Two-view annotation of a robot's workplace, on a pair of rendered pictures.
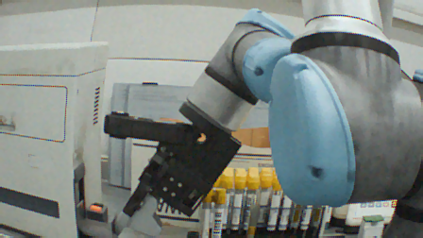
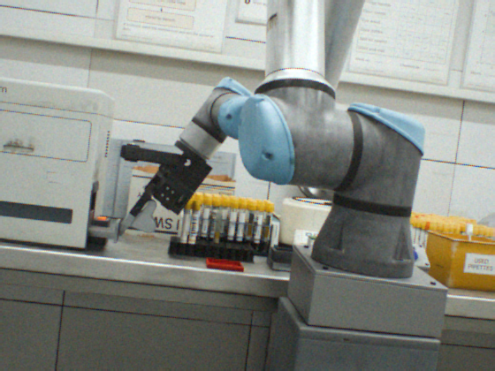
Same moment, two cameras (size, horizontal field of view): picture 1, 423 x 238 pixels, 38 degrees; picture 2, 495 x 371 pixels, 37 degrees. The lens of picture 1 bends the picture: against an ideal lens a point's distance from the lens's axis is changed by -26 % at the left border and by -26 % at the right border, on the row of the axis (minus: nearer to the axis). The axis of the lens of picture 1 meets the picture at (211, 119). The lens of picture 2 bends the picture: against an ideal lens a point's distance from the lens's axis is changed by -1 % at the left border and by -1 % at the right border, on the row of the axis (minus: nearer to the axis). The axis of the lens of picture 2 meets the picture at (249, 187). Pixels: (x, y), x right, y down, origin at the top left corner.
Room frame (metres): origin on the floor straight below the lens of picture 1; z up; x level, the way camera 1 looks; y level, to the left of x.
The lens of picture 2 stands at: (-0.42, 0.06, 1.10)
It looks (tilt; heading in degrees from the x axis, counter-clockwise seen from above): 3 degrees down; 353
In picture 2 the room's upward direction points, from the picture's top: 7 degrees clockwise
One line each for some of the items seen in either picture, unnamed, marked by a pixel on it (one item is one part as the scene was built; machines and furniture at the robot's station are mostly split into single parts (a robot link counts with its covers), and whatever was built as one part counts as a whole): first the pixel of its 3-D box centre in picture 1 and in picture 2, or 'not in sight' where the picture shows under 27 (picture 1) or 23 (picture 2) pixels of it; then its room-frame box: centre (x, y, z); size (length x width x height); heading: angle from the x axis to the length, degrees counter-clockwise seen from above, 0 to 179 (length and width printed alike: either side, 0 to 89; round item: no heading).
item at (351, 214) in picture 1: (383, 189); (329, 228); (1.31, -0.36, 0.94); 0.30 x 0.24 x 0.12; 170
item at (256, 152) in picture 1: (206, 174); (180, 201); (1.38, 0.00, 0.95); 0.29 x 0.25 x 0.15; 179
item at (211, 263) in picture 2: not in sight; (224, 264); (0.95, -0.08, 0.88); 0.07 x 0.07 x 0.01; 89
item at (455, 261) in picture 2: not in sight; (465, 261); (1.04, -0.60, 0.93); 0.13 x 0.13 x 0.10; 4
